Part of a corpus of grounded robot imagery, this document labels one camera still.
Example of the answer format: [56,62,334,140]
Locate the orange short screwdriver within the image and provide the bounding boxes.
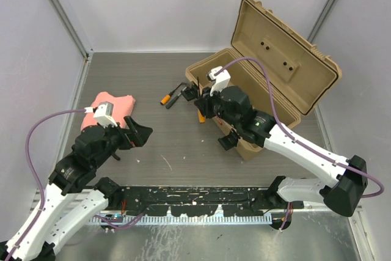
[160,94,172,105]

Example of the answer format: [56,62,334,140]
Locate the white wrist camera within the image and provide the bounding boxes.
[207,66,230,96]
[93,101,117,128]

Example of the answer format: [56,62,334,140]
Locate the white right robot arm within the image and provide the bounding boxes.
[194,86,368,217]

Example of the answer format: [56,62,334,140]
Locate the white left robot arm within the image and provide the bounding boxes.
[1,116,153,260]

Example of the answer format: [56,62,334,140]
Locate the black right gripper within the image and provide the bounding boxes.
[195,83,240,130]

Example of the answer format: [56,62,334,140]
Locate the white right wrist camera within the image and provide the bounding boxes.
[207,66,230,96]

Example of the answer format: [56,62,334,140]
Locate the black thin screwdriver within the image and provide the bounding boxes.
[165,83,189,109]

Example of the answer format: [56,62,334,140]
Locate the tan plastic tool case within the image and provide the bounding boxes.
[185,0,343,162]

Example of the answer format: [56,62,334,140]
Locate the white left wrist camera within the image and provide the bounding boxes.
[93,101,117,128]

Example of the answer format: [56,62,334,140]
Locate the black handled pliers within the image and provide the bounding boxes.
[112,152,121,161]

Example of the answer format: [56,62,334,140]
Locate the orange stubby screwdriver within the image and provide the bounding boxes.
[197,76,206,123]

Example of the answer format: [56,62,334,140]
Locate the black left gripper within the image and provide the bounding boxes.
[93,114,152,167]

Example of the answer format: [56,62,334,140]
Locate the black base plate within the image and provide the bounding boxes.
[107,186,288,217]

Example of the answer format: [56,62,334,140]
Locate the pink folded cloth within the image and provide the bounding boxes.
[80,92,136,130]

